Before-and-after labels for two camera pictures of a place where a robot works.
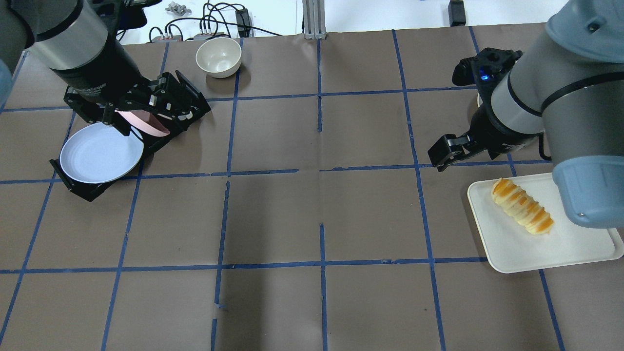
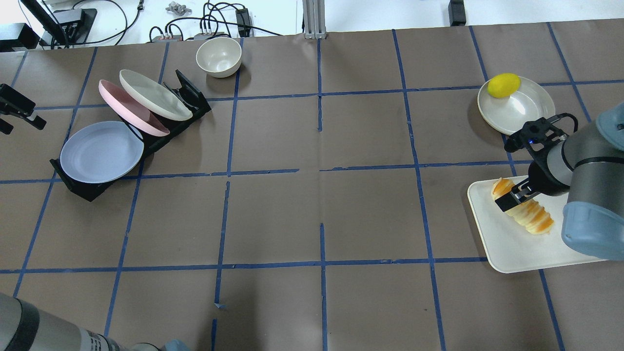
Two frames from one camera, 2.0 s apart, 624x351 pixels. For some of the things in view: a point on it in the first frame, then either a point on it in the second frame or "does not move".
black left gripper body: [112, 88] → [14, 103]
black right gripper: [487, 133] → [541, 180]
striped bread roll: [517, 203] does not move
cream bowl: [219, 57] does not move
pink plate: [144, 119] does not move
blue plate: [98, 153] does not move
